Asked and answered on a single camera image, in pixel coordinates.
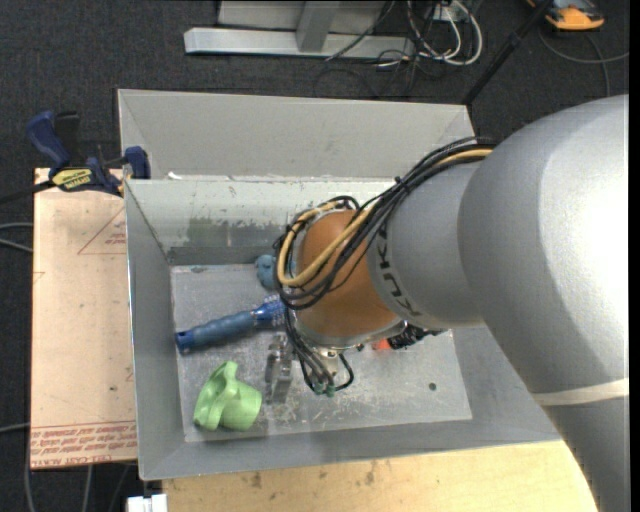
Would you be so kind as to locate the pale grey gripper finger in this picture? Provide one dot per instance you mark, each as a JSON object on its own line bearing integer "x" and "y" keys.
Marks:
{"x": 279, "y": 350}
{"x": 279, "y": 387}

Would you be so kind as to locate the brown cardboard board, red print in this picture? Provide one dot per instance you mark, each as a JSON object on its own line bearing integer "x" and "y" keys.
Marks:
{"x": 80, "y": 320}

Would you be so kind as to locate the grey-blue soft toy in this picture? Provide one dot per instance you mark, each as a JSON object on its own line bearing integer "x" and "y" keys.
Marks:
{"x": 266, "y": 272}

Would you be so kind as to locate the grey metal bin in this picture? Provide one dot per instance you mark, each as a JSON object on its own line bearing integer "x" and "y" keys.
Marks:
{"x": 210, "y": 145}

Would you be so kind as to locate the black cylinder on white bracket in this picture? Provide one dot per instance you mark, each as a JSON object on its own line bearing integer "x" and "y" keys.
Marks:
{"x": 412, "y": 338}

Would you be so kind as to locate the small orange object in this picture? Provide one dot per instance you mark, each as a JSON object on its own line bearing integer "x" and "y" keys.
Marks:
{"x": 382, "y": 344}

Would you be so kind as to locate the light green plastic cup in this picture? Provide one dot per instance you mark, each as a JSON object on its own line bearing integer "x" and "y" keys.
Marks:
{"x": 227, "y": 400}

